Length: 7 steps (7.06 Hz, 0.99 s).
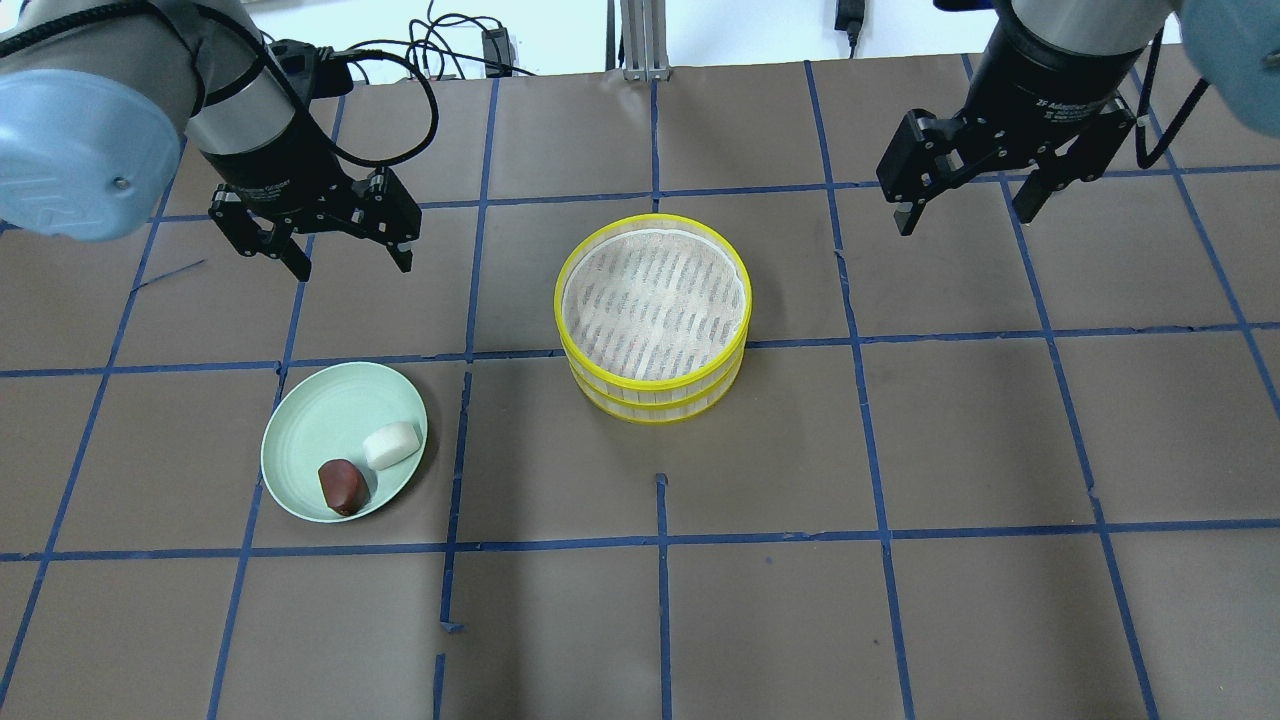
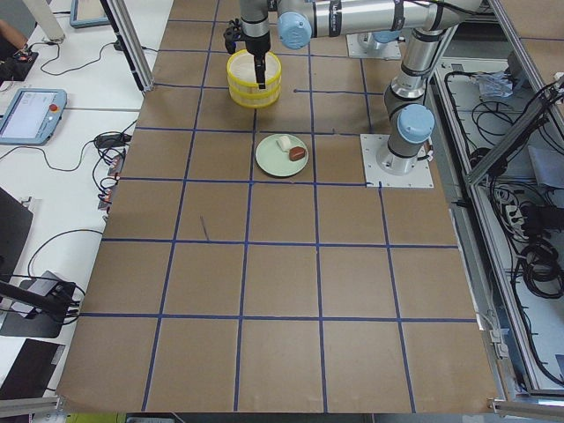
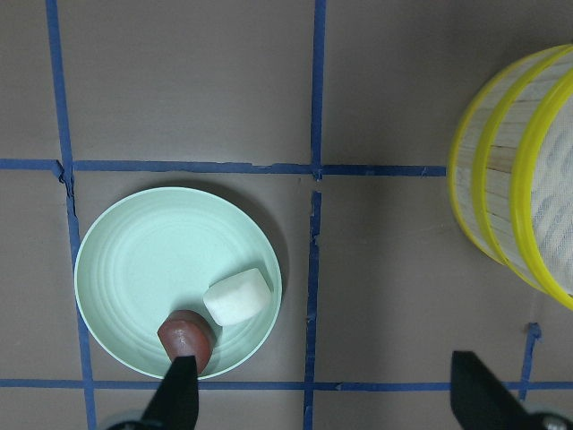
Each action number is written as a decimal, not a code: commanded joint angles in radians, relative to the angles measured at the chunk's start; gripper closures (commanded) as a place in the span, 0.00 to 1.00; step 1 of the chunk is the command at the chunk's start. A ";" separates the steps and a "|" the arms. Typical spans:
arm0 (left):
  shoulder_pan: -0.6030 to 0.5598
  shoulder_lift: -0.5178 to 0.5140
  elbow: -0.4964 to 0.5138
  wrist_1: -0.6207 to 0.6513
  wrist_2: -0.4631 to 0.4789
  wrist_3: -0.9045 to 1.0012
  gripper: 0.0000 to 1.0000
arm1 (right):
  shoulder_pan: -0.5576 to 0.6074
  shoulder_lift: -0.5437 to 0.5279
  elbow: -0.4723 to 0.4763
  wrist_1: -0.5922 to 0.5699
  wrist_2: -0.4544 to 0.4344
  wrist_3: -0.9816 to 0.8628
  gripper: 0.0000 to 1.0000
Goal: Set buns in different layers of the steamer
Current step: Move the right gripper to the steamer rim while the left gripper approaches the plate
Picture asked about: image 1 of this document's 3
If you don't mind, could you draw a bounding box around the black cables bundle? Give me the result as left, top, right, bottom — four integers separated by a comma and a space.
346, 0, 536, 79

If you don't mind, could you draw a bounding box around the black wall plug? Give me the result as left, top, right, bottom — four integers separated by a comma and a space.
833, 0, 868, 56

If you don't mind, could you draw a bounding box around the light green plate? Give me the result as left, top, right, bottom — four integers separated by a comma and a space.
260, 363, 429, 524

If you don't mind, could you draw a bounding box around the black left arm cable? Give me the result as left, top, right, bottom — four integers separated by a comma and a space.
150, 0, 442, 169

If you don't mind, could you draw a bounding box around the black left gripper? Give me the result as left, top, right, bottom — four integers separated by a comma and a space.
207, 150, 422, 283

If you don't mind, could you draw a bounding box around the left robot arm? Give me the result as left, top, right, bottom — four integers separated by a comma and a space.
1, 1, 438, 282

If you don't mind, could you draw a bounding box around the white steamed bun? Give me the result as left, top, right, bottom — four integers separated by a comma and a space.
362, 421, 421, 471

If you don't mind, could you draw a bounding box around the aluminium frame post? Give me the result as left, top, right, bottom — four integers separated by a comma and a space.
620, 0, 672, 82

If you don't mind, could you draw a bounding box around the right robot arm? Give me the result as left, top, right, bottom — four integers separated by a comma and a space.
876, 1, 1279, 236

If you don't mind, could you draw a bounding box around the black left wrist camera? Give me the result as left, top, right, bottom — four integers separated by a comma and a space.
268, 38, 355, 104

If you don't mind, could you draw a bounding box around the yellow top steamer layer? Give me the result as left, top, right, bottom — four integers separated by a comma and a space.
552, 213, 754, 393

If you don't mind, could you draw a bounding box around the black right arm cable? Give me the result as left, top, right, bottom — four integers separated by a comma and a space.
1135, 28, 1213, 170

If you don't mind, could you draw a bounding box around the brown steamed bun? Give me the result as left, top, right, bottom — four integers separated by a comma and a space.
317, 457, 371, 518

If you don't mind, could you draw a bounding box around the yellow bottom steamer layer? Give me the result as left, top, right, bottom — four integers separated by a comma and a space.
570, 350, 745, 425

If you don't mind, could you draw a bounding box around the yellow steamer layer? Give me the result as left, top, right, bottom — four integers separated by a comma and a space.
570, 350, 745, 425
552, 213, 754, 393

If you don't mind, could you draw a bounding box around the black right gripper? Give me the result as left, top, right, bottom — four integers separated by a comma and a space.
877, 96, 1137, 237

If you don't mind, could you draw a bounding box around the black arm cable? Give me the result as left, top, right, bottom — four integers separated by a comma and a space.
150, 0, 442, 169
1135, 28, 1213, 170

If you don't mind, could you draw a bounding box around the black power adapter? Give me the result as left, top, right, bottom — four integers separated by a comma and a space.
481, 27, 516, 78

